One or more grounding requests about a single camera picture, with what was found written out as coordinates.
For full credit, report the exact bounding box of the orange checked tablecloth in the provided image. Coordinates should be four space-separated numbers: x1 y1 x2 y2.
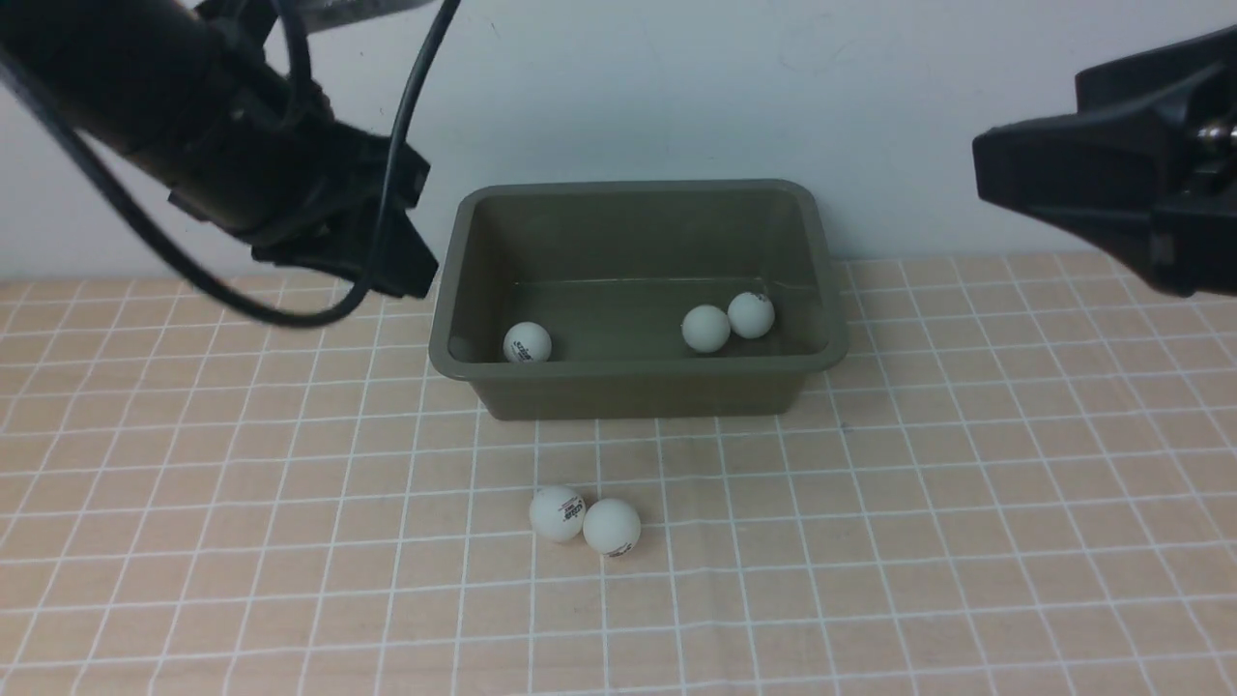
1 253 1236 695

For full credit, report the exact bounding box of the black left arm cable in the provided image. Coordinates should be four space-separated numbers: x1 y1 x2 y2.
0 0 461 328

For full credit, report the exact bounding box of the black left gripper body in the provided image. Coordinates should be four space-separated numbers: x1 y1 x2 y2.
169 122 439 298

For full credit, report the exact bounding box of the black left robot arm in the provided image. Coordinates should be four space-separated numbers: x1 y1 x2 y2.
2 1 439 297

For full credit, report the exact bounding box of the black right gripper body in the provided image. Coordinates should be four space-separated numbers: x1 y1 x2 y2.
972 27 1236 297

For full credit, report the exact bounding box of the olive green plastic bin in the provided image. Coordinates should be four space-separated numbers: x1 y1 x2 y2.
429 178 849 422

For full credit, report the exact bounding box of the plain white ping-pong ball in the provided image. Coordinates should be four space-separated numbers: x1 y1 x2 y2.
680 304 731 354

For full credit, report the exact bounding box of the printed white ping-pong ball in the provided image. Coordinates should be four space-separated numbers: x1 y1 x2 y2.
529 485 588 543
726 292 776 340

